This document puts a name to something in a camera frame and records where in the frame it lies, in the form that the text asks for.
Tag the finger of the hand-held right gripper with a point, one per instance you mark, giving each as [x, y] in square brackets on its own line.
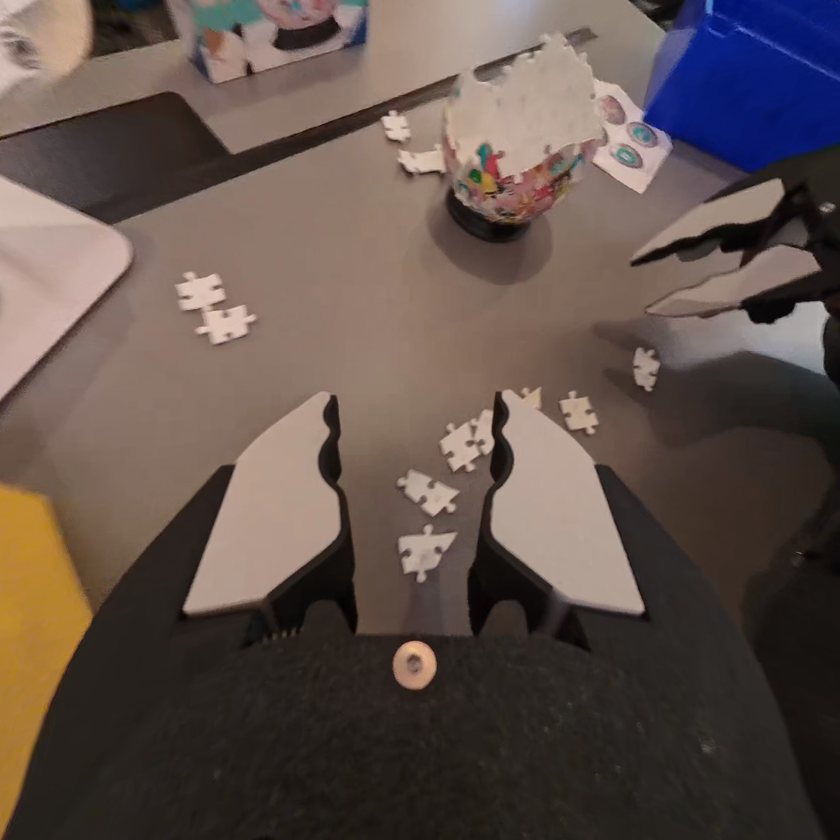
[722, 216]
[754, 275]

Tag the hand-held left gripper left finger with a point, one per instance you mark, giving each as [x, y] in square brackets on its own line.
[269, 518]

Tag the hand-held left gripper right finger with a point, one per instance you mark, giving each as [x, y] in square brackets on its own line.
[564, 518]

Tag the colourful puzzle ball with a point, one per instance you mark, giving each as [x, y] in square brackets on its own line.
[525, 118]

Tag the black ball stand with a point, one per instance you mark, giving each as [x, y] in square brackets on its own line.
[485, 228]

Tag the folded puzzle instruction leaflet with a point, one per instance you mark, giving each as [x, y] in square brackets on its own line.
[630, 151]

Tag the white joined puzzle piece pair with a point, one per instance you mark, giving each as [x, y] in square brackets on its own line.
[421, 161]

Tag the teal puzzle box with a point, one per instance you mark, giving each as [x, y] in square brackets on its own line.
[275, 33]

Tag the blue plastic bin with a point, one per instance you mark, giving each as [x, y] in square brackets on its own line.
[754, 85]

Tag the person's dark clothing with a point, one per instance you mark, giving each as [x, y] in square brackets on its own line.
[794, 623]

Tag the yellow plastic bin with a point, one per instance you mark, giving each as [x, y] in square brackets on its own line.
[33, 623]

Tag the black desk pad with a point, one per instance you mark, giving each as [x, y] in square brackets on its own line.
[98, 144]

